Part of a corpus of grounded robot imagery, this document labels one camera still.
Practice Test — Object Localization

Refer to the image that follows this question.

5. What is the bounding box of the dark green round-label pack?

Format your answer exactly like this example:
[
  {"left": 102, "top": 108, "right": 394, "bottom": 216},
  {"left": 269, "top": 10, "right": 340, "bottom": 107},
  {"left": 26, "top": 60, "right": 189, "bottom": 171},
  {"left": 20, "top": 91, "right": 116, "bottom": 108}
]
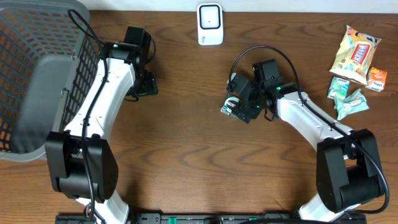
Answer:
[{"left": 220, "top": 94, "right": 239, "bottom": 119}]

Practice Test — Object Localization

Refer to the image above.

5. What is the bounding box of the teal white tissue pack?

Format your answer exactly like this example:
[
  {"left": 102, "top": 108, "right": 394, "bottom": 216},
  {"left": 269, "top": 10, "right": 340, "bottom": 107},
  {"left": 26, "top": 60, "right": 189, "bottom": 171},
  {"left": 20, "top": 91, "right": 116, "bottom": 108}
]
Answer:
[{"left": 327, "top": 77, "right": 349, "bottom": 100}]

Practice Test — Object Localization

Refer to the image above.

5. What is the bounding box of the mint green wipes pack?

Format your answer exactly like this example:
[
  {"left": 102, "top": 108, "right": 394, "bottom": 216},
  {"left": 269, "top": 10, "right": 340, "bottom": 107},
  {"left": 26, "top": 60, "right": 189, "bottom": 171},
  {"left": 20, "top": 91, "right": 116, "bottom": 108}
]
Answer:
[{"left": 334, "top": 89, "right": 369, "bottom": 121}]

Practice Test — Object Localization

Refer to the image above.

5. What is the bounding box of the large beige snack bag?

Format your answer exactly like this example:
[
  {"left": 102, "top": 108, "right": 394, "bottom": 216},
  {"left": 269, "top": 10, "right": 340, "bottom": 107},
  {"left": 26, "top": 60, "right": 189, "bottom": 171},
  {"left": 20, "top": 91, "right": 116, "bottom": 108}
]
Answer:
[{"left": 330, "top": 25, "right": 382, "bottom": 85}]

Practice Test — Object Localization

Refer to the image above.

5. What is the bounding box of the orange tissue pack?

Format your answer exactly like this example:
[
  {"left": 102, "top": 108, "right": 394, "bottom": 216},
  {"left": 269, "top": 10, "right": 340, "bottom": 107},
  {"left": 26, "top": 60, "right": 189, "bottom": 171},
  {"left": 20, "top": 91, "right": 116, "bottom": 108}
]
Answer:
[{"left": 366, "top": 67, "right": 387, "bottom": 92}]

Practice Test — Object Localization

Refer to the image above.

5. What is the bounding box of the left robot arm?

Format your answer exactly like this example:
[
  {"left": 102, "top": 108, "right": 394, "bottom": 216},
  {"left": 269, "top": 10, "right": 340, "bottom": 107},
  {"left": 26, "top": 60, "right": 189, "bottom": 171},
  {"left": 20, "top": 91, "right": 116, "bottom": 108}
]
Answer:
[{"left": 45, "top": 27, "right": 159, "bottom": 223}]

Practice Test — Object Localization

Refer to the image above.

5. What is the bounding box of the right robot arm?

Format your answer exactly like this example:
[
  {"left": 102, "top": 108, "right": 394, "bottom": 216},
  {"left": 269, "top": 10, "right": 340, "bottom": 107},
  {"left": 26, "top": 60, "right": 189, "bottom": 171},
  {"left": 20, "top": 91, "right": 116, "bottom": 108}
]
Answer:
[{"left": 227, "top": 59, "right": 389, "bottom": 222}]

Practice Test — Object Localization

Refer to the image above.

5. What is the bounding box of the white barcode scanner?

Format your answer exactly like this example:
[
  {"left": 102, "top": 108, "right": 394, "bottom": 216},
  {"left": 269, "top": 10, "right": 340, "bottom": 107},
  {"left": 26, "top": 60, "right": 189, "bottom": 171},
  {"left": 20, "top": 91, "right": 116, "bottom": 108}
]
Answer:
[{"left": 197, "top": 3, "right": 224, "bottom": 45}]

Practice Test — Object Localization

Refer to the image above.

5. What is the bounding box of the grey plastic shopping basket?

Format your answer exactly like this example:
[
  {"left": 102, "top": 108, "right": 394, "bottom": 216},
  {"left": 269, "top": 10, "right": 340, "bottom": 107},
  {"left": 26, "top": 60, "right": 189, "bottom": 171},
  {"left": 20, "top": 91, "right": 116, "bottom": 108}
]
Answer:
[{"left": 1, "top": 0, "right": 99, "bottom": 162}]

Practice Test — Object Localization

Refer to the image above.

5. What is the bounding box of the right black cable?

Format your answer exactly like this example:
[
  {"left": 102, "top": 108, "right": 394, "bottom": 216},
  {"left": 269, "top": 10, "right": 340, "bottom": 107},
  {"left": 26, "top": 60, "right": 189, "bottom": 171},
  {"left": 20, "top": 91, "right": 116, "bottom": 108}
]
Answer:
[{"left": 228, "top": 45, "right": 391, "bottom": 215}]

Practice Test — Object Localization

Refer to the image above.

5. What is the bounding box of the black cable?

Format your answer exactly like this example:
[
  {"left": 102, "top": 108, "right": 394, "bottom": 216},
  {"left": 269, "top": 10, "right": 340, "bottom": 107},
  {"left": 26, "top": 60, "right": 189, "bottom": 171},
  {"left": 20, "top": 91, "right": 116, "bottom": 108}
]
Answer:
[
  {"left": 228, "top": 45, "right": 391, "bottom": 215},
  {"left": 67, "top": 8, "right": 109, "bottom": 224}
]

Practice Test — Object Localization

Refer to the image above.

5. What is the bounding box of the left black cable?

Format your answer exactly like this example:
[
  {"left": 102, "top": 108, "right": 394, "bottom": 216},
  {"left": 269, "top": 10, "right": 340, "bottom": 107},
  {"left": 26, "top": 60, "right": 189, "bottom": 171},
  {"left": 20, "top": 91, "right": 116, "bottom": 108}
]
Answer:
[{"left": 67, "top": 8, "right": 109, "bottom": 224}]

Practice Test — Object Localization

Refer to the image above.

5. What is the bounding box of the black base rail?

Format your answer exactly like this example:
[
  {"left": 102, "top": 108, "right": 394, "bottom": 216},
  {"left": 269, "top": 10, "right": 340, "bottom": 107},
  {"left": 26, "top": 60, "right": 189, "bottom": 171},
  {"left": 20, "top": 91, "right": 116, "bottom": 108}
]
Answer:
[{"left": 54, "top": 212, "right": 368, "bottom": 224}]

